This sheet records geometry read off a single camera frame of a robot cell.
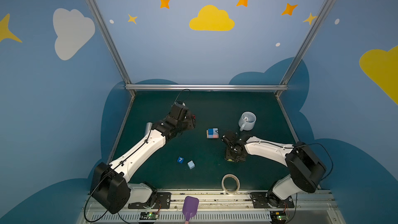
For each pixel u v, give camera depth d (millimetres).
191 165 839
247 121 1042
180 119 615
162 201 735
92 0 737
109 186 392
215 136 945
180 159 861
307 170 447
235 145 658
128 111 1148
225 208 733
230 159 809
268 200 673
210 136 950
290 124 1102
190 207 734
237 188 771
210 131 945
